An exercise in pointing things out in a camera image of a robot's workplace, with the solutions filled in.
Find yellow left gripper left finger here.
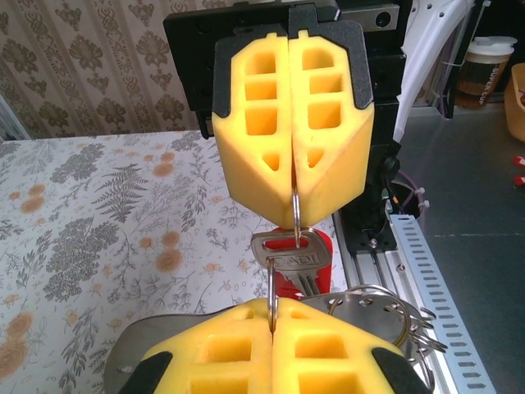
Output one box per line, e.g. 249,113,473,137
139,297,275,394

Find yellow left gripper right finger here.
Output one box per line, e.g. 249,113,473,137
271,297,428,394

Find silver split keyring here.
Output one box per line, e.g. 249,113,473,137
266,255,281,332
290,190,306,251

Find red plastic key tag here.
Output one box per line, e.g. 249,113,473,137
262,227,335,299

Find silver metal key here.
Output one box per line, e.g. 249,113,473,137
250,228,334,297

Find brown paper coffee cup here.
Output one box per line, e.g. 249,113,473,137
454,35,518,110

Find yellow plastic basket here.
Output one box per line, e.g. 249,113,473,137
503,62,525,144

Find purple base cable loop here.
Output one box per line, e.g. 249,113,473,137
395,170,430,215

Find large silver split ring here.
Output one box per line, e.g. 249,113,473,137
327,283,413,348

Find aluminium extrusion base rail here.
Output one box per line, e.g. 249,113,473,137
334,213,415,313

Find small silver split ring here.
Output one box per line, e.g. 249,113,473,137
409,322,450,354

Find grey slotted cable duct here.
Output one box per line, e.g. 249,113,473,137
387,213,498,394

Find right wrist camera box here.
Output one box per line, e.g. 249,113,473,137
334,3,401,32

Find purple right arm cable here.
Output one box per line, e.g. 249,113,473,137
434,20,457,121

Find aluminium frame post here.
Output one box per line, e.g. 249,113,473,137
0,97,33,143

